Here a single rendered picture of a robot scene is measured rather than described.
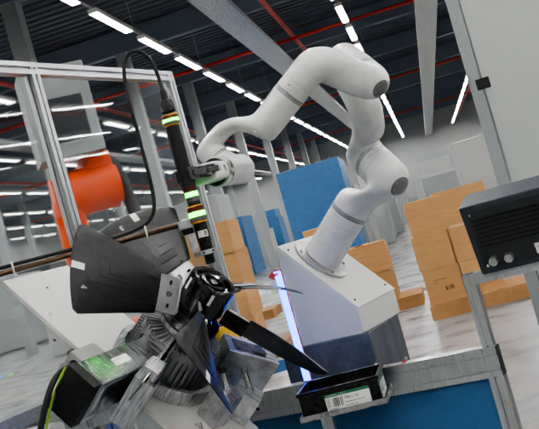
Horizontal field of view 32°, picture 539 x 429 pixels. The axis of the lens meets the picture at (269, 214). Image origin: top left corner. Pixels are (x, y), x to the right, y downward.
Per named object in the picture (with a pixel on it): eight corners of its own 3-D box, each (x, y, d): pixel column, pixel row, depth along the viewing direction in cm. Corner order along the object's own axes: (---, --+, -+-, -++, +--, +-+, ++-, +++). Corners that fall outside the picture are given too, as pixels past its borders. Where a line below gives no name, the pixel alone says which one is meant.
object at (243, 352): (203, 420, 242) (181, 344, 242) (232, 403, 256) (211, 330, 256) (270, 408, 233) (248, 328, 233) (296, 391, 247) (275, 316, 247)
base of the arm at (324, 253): (305, 237, 316) (331, 191, 310) (352, 269, 312) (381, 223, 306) (286, 250, 298) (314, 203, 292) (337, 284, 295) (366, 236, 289)
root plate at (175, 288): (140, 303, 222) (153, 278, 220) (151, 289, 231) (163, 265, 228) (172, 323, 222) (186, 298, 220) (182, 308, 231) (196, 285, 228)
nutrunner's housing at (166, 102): (203, 265, 237) (155, 89, 238) (203, 265, 241) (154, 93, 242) (219, 261, 238) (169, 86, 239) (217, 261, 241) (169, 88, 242)
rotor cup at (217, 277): (157, 316, 226) (181, 272, 221) (173, 294, 239) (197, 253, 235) (209, 346, 225) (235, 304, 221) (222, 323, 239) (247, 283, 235)
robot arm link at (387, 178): (351, 205, 307) (387, 143, 299) (384, 237, 295) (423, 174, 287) (324, 200, 299) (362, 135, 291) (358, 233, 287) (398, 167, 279)
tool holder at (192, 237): (187, 260, 235) (177, 221, 235) (186, 260, 242) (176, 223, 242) (222, 249, 236) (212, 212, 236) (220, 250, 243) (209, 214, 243)
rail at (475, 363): (212, 428, 284) (204, 403, 284) (218, 425, 288) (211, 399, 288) (503, 375, 244) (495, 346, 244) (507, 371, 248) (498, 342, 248)
